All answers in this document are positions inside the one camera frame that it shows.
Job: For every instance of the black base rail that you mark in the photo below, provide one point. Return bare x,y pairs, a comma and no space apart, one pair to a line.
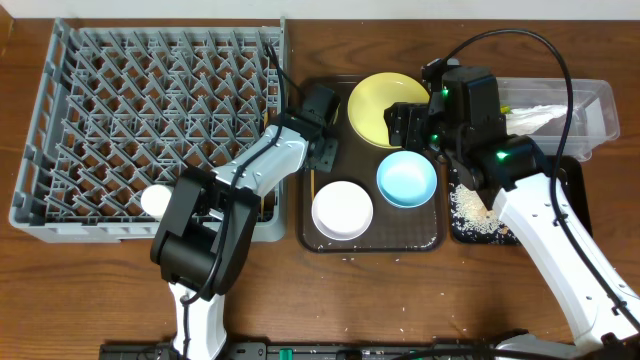
282,351

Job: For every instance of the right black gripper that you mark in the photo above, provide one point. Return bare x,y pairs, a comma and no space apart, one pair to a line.
408,120

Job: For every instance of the white paper napkin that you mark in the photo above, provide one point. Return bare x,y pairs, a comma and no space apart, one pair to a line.
540,120

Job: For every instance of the light blue bowl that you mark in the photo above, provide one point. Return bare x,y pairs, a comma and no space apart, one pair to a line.
406,179

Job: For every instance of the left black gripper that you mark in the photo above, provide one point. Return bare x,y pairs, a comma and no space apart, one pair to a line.
330,155

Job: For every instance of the short wooden chopstick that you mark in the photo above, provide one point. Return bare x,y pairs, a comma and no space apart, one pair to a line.
312,184

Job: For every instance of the black rectangular tray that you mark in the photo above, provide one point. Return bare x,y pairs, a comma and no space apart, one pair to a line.
572,183

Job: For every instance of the white saucer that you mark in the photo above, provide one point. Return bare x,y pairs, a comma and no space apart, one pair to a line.
342,210

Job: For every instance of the dark brown serving tray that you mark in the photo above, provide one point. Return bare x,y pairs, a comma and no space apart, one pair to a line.
374,199

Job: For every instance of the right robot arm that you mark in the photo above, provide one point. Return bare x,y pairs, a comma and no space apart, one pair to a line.
512,176

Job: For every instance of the spilled rice pile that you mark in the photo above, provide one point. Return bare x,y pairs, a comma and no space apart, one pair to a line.
471,217

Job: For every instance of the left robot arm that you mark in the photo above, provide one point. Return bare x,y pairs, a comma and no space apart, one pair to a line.
205,232

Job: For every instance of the grey dishwasher rack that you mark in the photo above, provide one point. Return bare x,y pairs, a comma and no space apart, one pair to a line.
121,109

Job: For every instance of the yellow plate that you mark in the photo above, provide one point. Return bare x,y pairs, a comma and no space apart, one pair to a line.
372,96

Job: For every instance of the white cup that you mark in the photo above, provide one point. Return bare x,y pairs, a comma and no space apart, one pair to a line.
155,200

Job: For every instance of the clear plastic bin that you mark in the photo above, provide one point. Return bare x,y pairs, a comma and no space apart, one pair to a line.
594,115

